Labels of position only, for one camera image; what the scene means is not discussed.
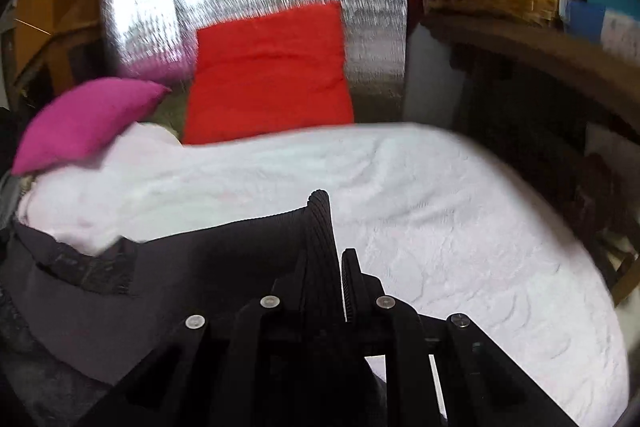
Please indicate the wooden table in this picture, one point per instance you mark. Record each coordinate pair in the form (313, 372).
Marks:
(525, 52)

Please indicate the black quilted jacket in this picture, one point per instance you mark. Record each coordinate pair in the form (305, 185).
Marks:
(100, 307)

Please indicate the pink pillow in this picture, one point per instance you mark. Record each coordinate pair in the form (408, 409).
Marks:
(85, 122)

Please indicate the white blanket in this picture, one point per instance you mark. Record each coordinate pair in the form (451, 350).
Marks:
(450, 217)

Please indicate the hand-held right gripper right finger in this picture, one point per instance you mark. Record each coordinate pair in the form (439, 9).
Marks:
(352, 287)

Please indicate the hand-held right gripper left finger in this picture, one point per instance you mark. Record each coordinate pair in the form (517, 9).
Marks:
(295, 292)

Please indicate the red pillow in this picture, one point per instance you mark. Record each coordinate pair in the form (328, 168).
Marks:
(270, 77)

